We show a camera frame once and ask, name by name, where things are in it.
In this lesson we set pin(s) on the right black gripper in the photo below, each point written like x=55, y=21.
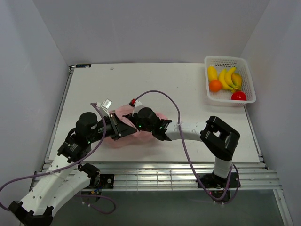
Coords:
x=135, y=116

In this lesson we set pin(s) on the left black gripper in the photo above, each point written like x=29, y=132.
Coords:
x=119, y=127

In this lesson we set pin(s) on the pink plastic bag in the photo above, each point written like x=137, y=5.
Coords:
x=138, y=137

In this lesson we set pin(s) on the orange fake orange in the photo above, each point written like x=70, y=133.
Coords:
x=215, y=86

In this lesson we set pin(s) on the yellow fake banana bunch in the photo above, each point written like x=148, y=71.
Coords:
x=225, y=79

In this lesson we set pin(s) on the red orange fake fruit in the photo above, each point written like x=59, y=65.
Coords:
x=239, y=96

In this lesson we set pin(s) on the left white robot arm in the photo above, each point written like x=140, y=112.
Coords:
x=67, y=176

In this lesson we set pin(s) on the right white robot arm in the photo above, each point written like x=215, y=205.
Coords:
x=219, y=137

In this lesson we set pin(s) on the yellow green fake mango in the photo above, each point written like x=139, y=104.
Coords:
x=237, y=80

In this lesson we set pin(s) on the white plastic basket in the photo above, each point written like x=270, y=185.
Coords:
x=223, y=97

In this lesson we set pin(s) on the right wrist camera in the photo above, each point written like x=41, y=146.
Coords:
x=136, y=105

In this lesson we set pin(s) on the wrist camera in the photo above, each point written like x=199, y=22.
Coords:
x=103, y=107
x=136, y=105

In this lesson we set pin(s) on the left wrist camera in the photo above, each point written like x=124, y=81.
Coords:
x=103, y=107

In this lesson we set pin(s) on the aluminium frame rail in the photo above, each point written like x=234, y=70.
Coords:
x=168, y=195

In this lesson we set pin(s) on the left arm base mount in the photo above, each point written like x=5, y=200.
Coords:
x=92, y=181

